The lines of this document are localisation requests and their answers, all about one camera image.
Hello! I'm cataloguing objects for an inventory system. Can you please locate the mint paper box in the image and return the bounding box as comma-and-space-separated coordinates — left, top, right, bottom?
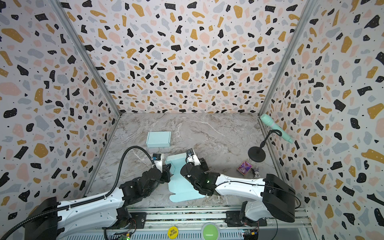
146, 131, 172, 148

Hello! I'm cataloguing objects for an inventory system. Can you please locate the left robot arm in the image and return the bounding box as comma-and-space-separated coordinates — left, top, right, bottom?
25, 164, 171, 240

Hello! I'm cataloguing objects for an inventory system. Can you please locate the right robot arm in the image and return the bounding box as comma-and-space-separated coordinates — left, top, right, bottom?
180, 163, 296, 226

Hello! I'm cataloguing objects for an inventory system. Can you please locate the colourful small card box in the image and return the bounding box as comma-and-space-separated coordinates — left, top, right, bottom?
237, 161, 253, 176

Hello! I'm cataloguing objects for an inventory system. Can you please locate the green round button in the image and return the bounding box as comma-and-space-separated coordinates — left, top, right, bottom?
201, 223, 219, 240

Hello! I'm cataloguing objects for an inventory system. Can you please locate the small black white figurine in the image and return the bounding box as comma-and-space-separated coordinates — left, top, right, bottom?
252, 169, 260, 179

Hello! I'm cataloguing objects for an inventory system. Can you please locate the yellow round sticker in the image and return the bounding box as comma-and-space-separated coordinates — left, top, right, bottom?
168, 226, 179, 240

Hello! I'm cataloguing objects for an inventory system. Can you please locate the mint green microphone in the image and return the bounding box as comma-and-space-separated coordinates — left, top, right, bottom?
260, 114, 294, 144

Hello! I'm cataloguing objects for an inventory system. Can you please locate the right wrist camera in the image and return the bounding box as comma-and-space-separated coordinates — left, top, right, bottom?
186, 149, 201, 166

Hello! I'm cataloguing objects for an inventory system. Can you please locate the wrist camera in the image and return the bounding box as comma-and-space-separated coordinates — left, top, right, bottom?
186, 149, 201, 166
152, 153, 163, 172

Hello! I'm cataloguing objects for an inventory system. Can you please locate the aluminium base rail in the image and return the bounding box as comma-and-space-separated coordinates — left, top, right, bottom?
69, 205, 316, 240

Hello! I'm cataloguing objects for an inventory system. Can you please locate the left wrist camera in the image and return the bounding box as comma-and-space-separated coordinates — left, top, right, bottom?
152, 153, 163, 172

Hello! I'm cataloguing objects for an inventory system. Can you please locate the left black corrugated cable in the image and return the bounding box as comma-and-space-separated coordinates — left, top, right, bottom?
0, 145, 156, 240

